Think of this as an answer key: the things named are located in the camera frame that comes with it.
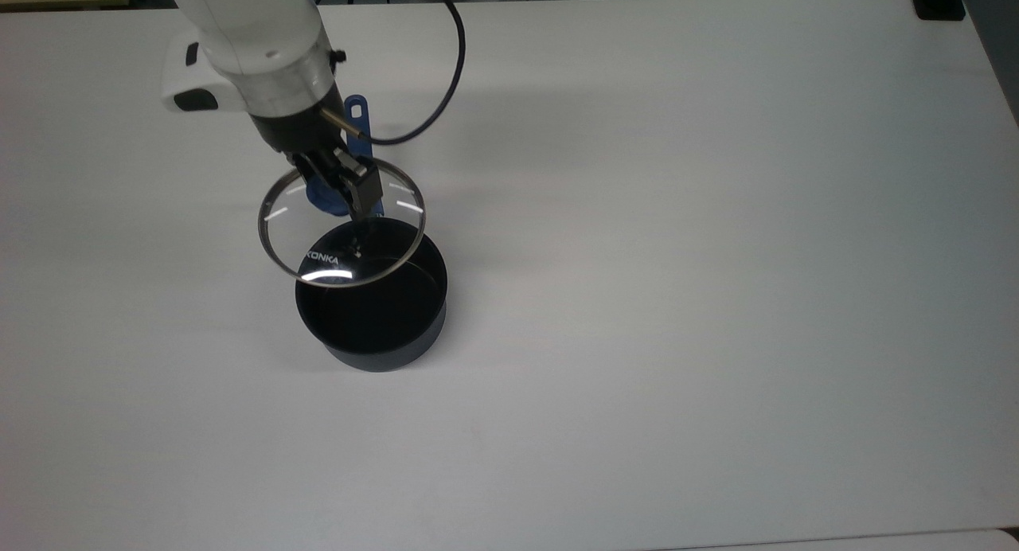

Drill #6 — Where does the glass lid with blue knob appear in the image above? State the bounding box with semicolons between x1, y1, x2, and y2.
257;157;428;289

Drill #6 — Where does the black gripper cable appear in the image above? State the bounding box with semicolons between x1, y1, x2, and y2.
321;0;467;147

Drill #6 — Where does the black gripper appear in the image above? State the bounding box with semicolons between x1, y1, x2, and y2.
250;91;380;218

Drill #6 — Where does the black saucepan with blue handle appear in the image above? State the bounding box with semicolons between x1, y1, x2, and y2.
295;95;449;373

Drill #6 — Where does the white adjacent table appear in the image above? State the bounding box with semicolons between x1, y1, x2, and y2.
653;526;1019;551

